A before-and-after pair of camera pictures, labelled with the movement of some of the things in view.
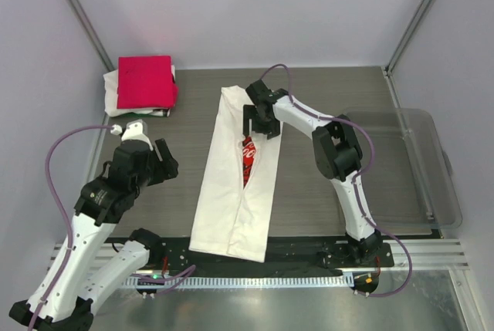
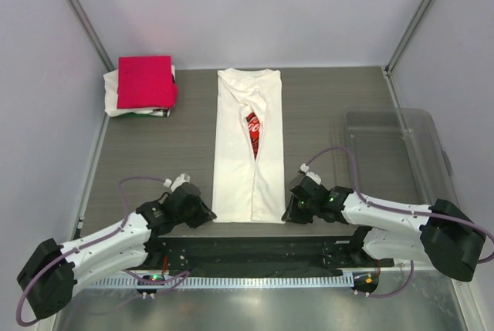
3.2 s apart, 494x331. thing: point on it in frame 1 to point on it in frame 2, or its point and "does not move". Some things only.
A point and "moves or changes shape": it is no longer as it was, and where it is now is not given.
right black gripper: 273,129 to 293,215
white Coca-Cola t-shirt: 233,206 moves or changes shape
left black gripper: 170,163 to 204,214
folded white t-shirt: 110,95 does not move
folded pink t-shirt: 146,82 does not move
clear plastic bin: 410,180 does not move
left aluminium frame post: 80,11 does not move
